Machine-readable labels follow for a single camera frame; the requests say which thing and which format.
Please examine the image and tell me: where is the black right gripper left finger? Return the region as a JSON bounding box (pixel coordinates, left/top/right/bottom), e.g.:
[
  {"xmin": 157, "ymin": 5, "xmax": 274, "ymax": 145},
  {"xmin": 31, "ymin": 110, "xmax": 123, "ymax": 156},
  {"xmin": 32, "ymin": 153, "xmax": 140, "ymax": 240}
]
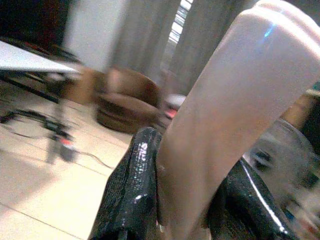
[{"xmin": 89, "ymin": 126, "xmax": 165, "ymax": 240}]

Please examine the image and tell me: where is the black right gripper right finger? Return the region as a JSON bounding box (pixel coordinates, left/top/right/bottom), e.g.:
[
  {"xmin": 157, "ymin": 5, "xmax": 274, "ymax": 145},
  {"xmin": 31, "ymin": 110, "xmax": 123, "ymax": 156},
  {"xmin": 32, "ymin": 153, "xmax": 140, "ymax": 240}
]
[{"xmin": 207, "ymin": 157, "xmax": 298, "ymax": 240}]

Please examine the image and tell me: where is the clear plastic bag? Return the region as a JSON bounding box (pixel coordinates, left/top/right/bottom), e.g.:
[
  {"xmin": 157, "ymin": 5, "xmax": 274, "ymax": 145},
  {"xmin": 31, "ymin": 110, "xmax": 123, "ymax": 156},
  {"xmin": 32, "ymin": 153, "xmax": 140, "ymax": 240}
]
[{"xmin": 246, "ymin": 118, "xmax": 320, "ymax": 240}]

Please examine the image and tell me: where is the brown round pouf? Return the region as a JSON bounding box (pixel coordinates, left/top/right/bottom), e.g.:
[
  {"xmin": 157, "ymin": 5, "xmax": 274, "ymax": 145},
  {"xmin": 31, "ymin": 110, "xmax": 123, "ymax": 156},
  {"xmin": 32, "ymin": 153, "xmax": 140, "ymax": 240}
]
[{"xmin": 96, "ymin": 67, "xmax": 171, "ymax": 135}]

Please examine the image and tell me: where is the grey curtain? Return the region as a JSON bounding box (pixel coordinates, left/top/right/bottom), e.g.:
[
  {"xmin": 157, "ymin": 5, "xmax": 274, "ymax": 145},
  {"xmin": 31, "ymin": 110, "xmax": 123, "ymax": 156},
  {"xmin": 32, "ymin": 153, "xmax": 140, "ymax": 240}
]
[{"xmin": 109, "ymin": 0, "xmax": 253, "ymax": 96}]

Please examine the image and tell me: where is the white table top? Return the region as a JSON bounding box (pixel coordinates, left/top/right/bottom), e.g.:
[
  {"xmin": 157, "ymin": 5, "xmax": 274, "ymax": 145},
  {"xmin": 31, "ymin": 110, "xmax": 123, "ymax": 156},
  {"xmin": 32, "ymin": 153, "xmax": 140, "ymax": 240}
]
[{"xmin": 0, "ymin": 39, "xmax": 82, "ymax": 75}]

